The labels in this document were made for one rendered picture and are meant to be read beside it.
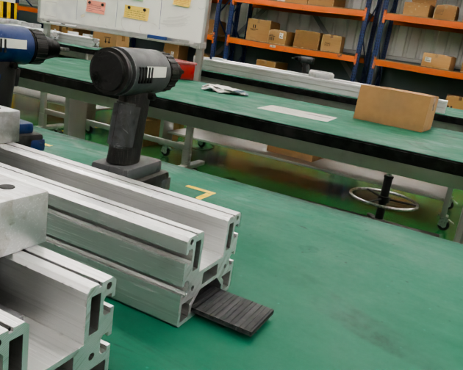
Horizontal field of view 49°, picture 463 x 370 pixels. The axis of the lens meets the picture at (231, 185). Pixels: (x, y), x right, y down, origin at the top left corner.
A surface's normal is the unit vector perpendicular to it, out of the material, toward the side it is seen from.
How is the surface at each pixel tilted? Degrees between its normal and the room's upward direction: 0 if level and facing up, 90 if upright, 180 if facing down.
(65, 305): 90
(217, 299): 0
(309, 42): 93
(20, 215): 90
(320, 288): 0
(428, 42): 90
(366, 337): 0
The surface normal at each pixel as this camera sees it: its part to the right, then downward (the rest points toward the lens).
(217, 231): -0.46, 0.18
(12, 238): 0.87, 0.25
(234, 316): 0.14, -0.95
